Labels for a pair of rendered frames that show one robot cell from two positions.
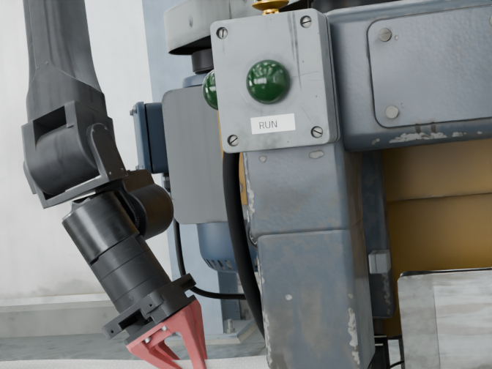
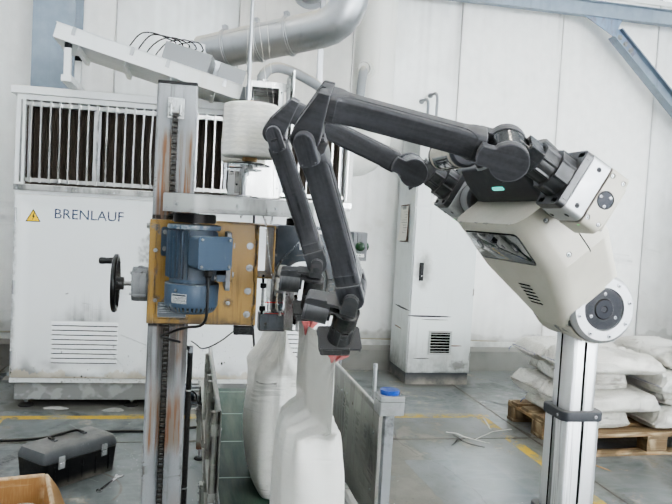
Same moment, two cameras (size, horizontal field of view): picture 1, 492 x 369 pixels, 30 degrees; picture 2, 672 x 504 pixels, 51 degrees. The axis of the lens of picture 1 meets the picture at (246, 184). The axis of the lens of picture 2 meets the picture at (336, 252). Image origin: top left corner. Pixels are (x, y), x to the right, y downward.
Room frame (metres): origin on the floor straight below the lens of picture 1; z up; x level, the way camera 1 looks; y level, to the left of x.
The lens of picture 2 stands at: (1.73, 1.97, 1.38)
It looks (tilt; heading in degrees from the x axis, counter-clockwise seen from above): 3 degrees down; 243
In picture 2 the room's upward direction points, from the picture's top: 3 degrees clockwise
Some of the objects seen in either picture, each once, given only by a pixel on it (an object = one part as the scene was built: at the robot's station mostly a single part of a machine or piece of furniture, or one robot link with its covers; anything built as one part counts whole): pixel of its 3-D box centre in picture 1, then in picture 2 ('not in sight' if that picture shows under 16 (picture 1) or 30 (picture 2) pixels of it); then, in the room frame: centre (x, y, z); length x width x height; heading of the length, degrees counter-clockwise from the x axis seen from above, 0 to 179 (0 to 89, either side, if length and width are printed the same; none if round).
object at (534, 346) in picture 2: not in sight; (566, 347); (-1.93, -1.63, 0.56); 0.66 x 0.43 x 0.15; 162
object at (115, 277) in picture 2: not in sight; (114, 283); (1.35, -0.28, 1.13); 0.18 x 0.11 x 0.18; 75
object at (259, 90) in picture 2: not in sight; (259, 143); (0.10, -2.41, 1.82); 0.51 x 0.27 x 0.71; 75
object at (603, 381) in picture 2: not in sight; (576, 370); (-1.84, -1.45, 0.44); 0.66 x 0.42 x 0.14; 69
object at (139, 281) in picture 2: not in sight; (139, 283); (1.27, -0.26, 1.14); 0.11 x 0.06 x 0.11; 75
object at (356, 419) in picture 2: not in sight; (345, 423); (0.37, -0.54, 0.54); 1.05 x 0.02 x 0.41; 75
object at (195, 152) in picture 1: (285, 146); (221, 258); (1.08, -0.05, 1.23); 0.28 x 0.07 x 0.16; 75
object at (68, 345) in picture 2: not in sight; (188, 251); (0.30, -3.29, 1.05); 2.28 x 1.16 x 2.09; 165
